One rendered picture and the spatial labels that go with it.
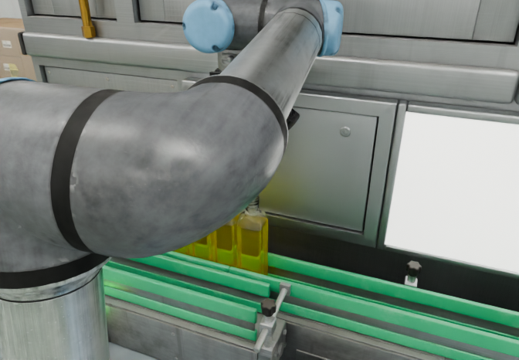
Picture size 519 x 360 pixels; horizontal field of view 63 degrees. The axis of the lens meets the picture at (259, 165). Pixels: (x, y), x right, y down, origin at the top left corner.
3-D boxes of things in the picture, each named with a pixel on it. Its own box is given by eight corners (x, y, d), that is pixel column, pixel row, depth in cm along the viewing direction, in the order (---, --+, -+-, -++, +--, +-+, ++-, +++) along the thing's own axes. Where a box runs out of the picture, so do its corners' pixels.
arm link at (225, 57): (266, 43, 76) (249, 52, 70) (266, 69, 79) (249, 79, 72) (228, 40, 79) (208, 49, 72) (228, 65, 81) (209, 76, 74)
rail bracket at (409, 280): (415, 298, 96) (425, 250, 90) (413, 320, 90) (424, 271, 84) (397, 293, 97) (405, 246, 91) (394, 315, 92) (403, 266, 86)
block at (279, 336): (288, 344, 92) (289, 320, 89) (274, 380, 85) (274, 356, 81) (273, 339, 94) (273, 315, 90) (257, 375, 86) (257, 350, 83)
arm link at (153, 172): (245, 170, 20) (347, -21, 59) (45, 142, 22) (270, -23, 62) (252, 326, 26) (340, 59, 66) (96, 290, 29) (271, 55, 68)
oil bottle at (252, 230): (268, 284, 100) (269, 206, 90) (259, 300, 95) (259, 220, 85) (245, 278, 101) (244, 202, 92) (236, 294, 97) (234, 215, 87)
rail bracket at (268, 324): (291, 314, 91) (293, 267, 85) (264, 380, 77) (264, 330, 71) (278, 310, 92) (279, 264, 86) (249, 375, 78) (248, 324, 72)
